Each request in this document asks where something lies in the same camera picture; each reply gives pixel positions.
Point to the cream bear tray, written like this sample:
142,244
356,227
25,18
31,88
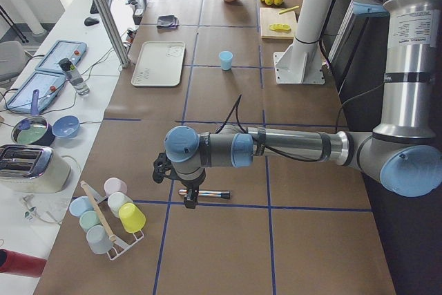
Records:
159,64

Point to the white cup on rack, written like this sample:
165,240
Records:
116,200

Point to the aluminium frame post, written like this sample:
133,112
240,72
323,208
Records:
112,32

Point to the red bottle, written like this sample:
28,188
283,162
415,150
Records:
20,264

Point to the light blue cup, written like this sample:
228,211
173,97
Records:
226,58

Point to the pink cup on rack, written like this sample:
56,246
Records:
113,185

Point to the cream steel toaster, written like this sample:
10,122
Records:
33,169

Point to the lemon slices row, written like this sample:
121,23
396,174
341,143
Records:
280,27

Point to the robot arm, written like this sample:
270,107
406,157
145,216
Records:
397,152

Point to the clear water bottle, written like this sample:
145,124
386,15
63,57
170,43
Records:
73,76

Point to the yellow cup on rack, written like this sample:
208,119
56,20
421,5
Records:
132,218

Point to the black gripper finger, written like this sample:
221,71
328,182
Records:
189,199
196,194

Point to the yellow-green plastic knife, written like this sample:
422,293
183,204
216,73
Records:
286,10

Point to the blue cup on rack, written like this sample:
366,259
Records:
79,206

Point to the teach pendant far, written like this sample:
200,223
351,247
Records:
74,50

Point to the white wire cup rack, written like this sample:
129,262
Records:
120,246

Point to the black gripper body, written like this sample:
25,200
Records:
190,183

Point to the mint cup on rack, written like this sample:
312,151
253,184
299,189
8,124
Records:
88,220

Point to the blue bowl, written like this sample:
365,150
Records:
66,127

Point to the bamboo cutting board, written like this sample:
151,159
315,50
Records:
269,16

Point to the steel muddler black tip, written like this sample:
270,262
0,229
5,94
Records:
215,194

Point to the grey office chair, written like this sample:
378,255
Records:
13,60

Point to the grey cup on rack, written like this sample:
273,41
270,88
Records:
98,240

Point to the black computer mouse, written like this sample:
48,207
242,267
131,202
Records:
90,21

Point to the grey folded cloth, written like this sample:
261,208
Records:
167,22

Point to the navy saucepan purple handle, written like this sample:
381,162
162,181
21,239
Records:
35,129

